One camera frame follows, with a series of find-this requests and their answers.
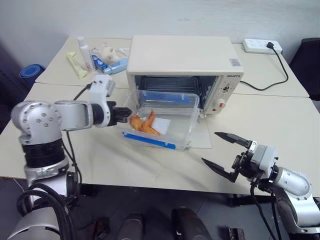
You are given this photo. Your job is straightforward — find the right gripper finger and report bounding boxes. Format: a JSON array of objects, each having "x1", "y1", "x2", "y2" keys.
[
  {"x1": 214, "y1": 131, "x2": 258, "y2": 151},
  {"x1": 201, "y1": 157, "x2": 240, "y2": 184}
]

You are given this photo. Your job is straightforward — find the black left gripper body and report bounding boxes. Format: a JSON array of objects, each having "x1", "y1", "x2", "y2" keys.
[{"x1": 108, "y1": 100, "x2": 121, "y2": 126}]

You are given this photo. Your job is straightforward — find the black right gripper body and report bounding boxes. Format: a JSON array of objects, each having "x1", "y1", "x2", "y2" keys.
[{"x1": 231, "y1": 150, "x2": 258, "y2": 183}]

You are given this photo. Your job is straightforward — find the clear food container blue clips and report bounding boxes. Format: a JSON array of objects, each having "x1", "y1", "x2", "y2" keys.
[{"x1": 121, "y1": 89, "x2": 201, "y2": 151}]

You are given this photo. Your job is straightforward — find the glass toaster oven door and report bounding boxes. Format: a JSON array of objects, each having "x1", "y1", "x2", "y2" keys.
[{"x1": 119, "y1": 94, "x2": 214, "y2": 150}]

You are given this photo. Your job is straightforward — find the cream toaster oven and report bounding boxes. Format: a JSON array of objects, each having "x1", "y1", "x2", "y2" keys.
[{"x1": 125, "y1": 34, "x2": 245, "y2": 117}]

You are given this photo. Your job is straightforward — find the orange fried chicken wings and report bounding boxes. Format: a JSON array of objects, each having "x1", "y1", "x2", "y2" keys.
[{"x1": 129, "y1": 110, "x2": 162, "y2": 137}]

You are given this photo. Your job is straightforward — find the black table leg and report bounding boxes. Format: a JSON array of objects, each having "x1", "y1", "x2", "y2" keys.
[{"x1": 228, "y1": 193, "x2": 254, "y2": 208}]

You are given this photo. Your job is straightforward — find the white paper piece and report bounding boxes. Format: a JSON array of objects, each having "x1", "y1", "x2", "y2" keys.
[{"x1": 152, "y1": 118, "x2": 172, "y2": 135}]

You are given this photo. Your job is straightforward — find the blue and clear bottle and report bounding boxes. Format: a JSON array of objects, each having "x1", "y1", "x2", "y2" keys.
[{"x1": 103, "y1": 57, "x2": 129, "y2": 75}]

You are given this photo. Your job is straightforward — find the blue and white tube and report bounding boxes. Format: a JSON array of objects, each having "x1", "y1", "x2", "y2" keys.
[{"x1": 90, "y1": 53, "x2": 110, "y2": 73}]

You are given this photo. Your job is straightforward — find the crumpled white plastic wrap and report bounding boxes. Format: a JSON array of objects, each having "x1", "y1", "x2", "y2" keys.
[{"x1": 97, "y1": 43, "x2": 122, "y2": 63}]

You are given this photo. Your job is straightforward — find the dark rounded shape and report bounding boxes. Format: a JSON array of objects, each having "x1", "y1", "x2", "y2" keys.
[
  {"x1": 170, "y1": 208, "x2": 214, "y2": 240},
  {"x1": 116, "y1": 212, "x2": 144, "y2": 240}
]

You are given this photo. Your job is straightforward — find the white plastic bottle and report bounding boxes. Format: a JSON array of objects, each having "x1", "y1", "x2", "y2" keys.
[{"x1": 76, "y1": 36, "x2": 96, "y2": 71}]

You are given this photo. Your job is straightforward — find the blue rolled mat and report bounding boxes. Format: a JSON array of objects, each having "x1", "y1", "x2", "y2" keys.
[{"x1": 19, "y1": 63, "x2": 46, "y2": 89}]

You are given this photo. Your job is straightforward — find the white power strip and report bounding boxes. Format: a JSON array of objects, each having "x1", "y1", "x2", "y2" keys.
[{"x1": 241, "y1": 37, "x2": 284, "y2": 55}]

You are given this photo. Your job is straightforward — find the black chair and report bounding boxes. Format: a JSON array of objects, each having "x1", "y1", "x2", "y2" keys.
[{"x1": 289, "y1": 37, "x2": 320, "y2": 102}]

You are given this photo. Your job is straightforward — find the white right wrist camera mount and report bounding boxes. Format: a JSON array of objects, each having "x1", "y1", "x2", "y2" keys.
[{"x1": 249, "y1": 143, "x2": 279, "y2": 176}]

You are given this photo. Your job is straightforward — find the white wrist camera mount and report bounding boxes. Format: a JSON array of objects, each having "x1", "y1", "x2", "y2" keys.
[
  {"x1": 88, "y1": 74, "x2": 116, "y2": 128},
  {"x1": 249, "y1": 143, "x2": 279, "y2": 176}
]

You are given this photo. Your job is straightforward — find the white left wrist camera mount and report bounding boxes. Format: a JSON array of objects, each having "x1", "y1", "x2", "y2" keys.
[{"x1": 88, "y1": 74, "x2": 116, "y2": 128}]

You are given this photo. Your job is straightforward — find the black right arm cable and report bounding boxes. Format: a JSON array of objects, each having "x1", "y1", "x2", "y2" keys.
[{"x1": 249, "y1": 178, "x2": 285, "y2": 240}]

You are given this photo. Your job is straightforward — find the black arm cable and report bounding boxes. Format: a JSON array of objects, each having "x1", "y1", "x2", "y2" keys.
[
  {"x1": 60, "y1": 83, "x2": 92, "y2": 201},
  {"x1": 249, "y1": 178, "x2": 285, "y2": 240}
]

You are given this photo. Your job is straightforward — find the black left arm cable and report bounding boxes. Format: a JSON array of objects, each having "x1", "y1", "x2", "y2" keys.
[{"x1": 60, "y1": 83, "x2": 92, "y2": 201}]

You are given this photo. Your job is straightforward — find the black power cord with plug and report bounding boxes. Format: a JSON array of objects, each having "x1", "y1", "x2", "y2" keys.
[{"x1": 239, "y1": 41, "x2": 290, "y2": 92}]

